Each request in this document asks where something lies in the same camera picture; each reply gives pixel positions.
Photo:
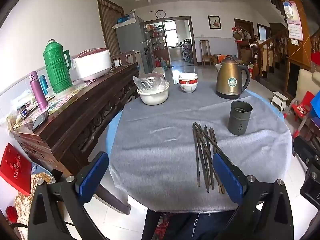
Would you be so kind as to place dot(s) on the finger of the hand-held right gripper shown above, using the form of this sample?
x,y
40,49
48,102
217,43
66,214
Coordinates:
x,y
303,148
312,182

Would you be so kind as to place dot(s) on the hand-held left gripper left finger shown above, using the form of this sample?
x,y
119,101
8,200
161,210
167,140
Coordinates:
x,y
93,172

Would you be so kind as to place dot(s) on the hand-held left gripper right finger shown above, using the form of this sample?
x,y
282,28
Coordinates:
x,y
226,177

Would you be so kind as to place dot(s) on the pile of dark chopsticks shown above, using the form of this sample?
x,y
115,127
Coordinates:
x,y
205,155

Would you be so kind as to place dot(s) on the grey metal chopstick holder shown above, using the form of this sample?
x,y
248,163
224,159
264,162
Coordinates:
x,y
238,120

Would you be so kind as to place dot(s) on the blue table cover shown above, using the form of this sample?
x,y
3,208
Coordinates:
x,y
110,135

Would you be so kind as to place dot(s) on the red plastic chair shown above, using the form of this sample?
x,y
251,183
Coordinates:
x,y
303,107

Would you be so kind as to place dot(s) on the blue plastic sheet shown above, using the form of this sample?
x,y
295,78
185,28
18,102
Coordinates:
x,y
315,105

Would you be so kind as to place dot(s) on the dark wooden sideboard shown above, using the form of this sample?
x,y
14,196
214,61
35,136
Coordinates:
x,y
75,120

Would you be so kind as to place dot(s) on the small white stool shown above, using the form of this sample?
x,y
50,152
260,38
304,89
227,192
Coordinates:
x,y
279,97

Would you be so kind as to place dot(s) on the beige upholstered chair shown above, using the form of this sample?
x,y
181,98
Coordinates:
x,y
306,82

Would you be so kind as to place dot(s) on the person's blue trousers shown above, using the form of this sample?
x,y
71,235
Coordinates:
x,y
180,226

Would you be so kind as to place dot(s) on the grey table cloth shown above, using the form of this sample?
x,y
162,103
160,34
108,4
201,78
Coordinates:
x,y
160,140

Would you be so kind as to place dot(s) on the black smartphone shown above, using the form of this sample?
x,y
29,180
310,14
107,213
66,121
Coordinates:
x,y
40,120

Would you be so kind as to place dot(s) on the red gift box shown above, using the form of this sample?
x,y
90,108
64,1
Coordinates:
x,y
13,170

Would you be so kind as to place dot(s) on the white plastic basin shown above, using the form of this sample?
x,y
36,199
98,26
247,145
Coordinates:
x,y
153,98

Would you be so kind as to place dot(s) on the white bowl red pattern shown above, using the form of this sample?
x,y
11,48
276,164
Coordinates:
x,y
188,88
188,81
188,75

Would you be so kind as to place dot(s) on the gold electric kettle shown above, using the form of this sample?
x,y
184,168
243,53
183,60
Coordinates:
x,y
231,80

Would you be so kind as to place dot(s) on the purple drink bottle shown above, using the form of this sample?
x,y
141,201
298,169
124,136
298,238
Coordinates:
x,y
37,92

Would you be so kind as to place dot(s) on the teal drink bottle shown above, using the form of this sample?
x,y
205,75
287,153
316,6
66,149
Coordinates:
x,y
44,85

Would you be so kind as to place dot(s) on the wooden stair railing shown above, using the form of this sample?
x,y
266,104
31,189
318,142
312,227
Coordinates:
x,y
272,47

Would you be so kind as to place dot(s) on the clear plastic bag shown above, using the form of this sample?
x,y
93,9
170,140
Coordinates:
x,y
150,82

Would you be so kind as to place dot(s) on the white rice cooker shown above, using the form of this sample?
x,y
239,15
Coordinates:
x,y
92,63

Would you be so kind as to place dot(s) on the green thermos flask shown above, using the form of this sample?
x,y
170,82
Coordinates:
x,y
57,67

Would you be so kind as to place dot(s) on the low wooden chair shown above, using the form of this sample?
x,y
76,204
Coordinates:
x,y
122,58

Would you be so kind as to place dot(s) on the tall-backed wooden chair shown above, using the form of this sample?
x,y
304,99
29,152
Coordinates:
x,y
206,52

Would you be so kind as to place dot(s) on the grey refrigerator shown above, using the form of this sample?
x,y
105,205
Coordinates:
x,y
130,42

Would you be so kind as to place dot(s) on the brown wooden door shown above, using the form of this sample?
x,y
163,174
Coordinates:
x,y
108,25

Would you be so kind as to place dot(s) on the wall calendar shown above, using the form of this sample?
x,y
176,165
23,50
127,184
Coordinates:
x,y
295,27

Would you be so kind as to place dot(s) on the framed wall picture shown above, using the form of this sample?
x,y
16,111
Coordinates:
x,y
214,22

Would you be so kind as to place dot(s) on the round wall clock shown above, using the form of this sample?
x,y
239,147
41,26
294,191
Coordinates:
x,y
160,14

